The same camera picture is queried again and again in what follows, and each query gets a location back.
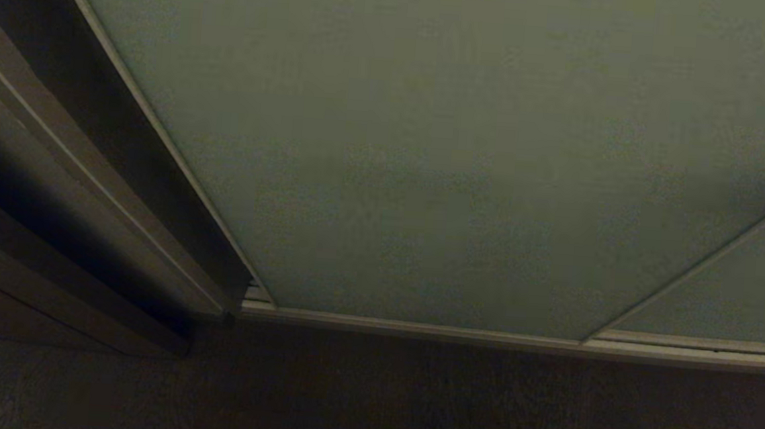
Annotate brown wooden wardrobe frame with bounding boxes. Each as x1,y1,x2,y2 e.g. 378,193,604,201
0,0,271,365

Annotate frosted glass sliding wardrobe door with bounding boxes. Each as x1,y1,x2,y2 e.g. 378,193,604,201
592,168,765,354
21,0,765,355

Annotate pale metal floor track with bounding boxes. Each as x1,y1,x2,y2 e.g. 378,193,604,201
238,284,765,374

